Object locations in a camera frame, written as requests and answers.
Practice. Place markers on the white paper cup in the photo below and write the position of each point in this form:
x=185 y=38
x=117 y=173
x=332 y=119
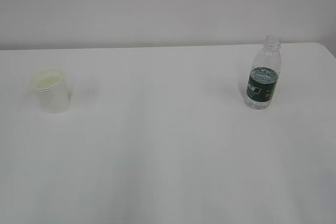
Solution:
x=51 y=90

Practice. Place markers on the clear green-label water bottle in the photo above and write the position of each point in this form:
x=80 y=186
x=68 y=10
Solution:
x=264 y=74

